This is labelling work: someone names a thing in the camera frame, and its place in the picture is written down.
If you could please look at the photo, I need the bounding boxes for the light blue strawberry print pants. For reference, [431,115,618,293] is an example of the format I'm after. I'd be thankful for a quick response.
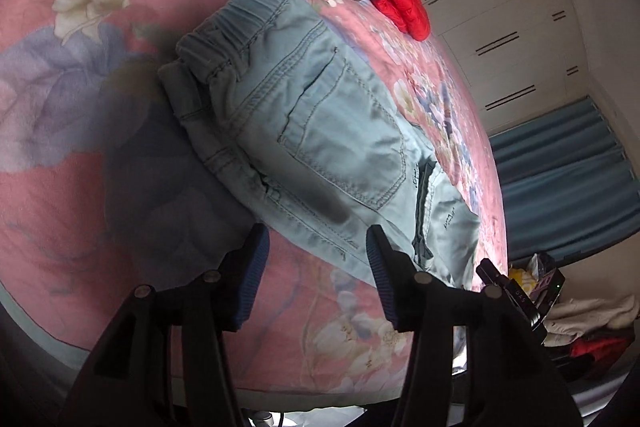
[157,0,482,293]

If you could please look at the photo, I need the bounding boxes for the white crumpled cloth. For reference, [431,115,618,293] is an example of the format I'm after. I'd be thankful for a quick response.
[544,293,637,335]

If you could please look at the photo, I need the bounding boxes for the blue curtain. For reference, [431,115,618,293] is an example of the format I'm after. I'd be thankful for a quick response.
[487,97,640,268]

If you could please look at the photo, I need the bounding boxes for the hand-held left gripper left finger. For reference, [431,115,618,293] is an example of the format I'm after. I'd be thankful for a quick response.
[60,222,271,427]

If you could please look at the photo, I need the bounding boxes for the pink floral bedspread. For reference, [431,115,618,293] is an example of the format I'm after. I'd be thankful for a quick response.
[0,0,511,395]

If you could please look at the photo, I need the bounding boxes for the red crumpled cloth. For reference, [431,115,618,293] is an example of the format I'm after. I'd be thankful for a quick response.
[569,336,632,360]

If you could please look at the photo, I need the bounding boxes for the white wardrobe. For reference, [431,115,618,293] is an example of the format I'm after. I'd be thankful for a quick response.
[385,0,601,138]

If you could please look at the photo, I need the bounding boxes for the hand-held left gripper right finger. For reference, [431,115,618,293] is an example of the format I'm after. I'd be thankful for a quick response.
[365,224,583,427]

